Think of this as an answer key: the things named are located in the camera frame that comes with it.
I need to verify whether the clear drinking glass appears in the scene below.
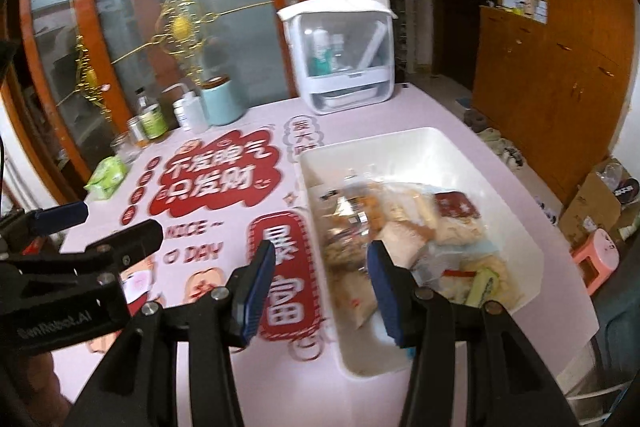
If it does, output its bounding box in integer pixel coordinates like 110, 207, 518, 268
111, 132, 142, 166

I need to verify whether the person left hand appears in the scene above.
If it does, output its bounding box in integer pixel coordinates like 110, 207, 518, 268
1, 352, 72, 426

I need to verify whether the white squeeze bottle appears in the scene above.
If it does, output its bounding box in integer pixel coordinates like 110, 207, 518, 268
163, 82, 209, 134

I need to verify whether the cardboard box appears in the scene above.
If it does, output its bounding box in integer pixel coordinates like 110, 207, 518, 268
558, 158, 639, 248

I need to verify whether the dark red snack packet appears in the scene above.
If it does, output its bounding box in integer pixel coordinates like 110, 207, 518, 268
433, 191, 480, 219

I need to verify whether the pink plastic stool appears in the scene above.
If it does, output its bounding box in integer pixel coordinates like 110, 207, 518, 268
572, 229, 620, 297

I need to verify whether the white pastry packet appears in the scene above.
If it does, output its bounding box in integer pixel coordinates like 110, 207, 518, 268
375, 221, 434, 269

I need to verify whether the green tissue pack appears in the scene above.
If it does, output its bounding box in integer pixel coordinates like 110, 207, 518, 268
85, 156, 129, 200

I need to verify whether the orange crab roe snack bag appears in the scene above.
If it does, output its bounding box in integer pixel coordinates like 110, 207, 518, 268
316, 176, 387, 265

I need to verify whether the white plastic bin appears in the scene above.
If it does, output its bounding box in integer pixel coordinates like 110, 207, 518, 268
299, 128, 544, 378

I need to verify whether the light blue canister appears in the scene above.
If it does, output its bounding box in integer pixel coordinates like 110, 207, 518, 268
201, 75, 246, 127

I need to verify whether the brown wooden cabinet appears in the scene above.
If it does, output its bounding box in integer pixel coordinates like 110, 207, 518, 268
473, 0, 636, 204

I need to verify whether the white storage box clear window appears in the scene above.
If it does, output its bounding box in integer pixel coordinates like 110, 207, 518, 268
278, 0, 396, 115

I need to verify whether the green label glass bottle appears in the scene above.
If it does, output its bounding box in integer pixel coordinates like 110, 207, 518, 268
136, 88, 168, 141

